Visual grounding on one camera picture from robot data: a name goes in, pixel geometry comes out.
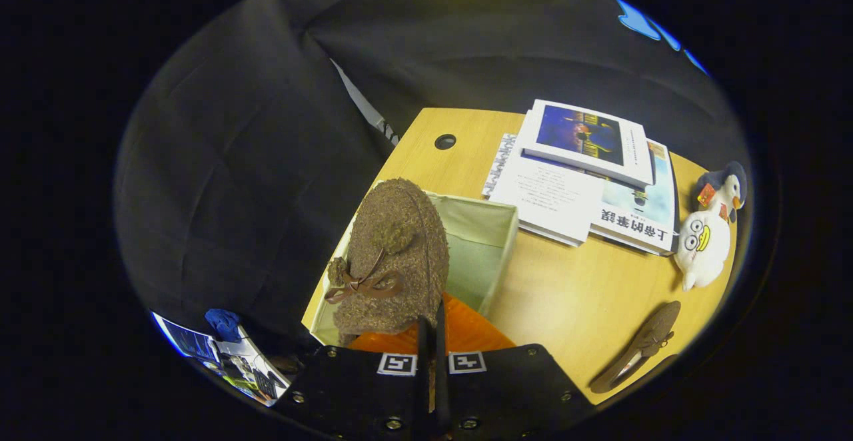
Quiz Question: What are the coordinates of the brown fuzzy shoe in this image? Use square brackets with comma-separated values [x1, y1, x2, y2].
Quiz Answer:
[588, 300, 682, 395]
[325, 178, 450, 347]

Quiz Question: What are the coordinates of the blue crumpled object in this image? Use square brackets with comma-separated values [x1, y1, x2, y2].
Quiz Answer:
[204, 308, 243, 343]

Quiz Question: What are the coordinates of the printed colourful poster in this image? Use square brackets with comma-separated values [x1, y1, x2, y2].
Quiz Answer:
[152, 311, 292, 407]

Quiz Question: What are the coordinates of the white duck plush toy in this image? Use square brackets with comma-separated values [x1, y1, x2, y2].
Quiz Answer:
[673, 209, 732, 292]

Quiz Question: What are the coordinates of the pale green fabric storage box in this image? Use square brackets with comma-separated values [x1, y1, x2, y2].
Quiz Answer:
[310, 190, 519, 347]

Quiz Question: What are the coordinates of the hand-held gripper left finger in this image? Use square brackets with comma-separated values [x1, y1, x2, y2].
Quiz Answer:
[273, 318, 430, 441]

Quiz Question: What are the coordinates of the grey penguin plush toy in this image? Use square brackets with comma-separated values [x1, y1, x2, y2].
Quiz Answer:
[693, 161, 748, 223]

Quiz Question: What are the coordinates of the black backdrop cloth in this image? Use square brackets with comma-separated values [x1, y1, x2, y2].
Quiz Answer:
[113, 0, 750, 355]

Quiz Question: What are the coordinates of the book with light blue cover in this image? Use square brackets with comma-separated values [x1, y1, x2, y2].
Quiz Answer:
[590, 140, 679, 256]

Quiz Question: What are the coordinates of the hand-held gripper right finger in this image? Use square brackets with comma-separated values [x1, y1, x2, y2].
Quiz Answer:
[434, 293, 595, 441]

